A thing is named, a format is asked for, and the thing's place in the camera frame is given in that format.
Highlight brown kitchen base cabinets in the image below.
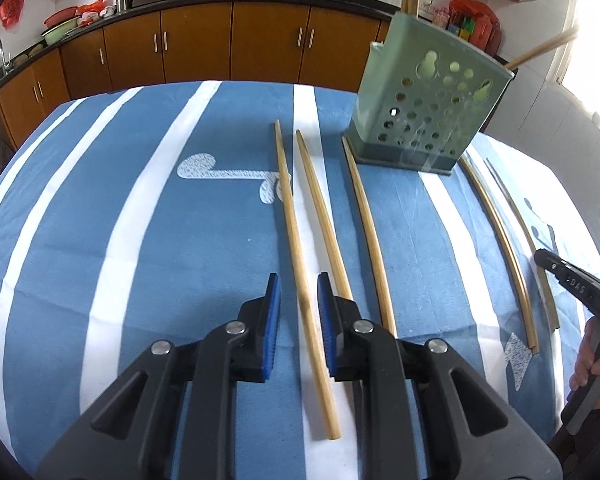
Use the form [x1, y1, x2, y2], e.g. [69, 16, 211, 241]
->
[0, 0, 392, 173]

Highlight person right hand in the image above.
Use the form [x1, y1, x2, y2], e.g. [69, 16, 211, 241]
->
[569, 318, 600, 410]

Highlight blue white striped tablecloth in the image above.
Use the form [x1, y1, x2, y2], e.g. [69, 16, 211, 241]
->
[0, 81, 586, 479]

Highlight green perforated utensil holder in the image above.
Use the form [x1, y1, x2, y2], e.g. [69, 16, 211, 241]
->
[344, 12, 514, 176]

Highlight condiment bottles group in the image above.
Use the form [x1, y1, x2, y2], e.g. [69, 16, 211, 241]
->
[431, 0, 503, 58]

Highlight green basin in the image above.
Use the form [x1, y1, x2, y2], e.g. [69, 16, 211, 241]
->
[41, 16, 78, 46]

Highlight red basin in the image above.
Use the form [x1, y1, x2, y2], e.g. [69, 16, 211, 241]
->
[44, 6, 78, 28]

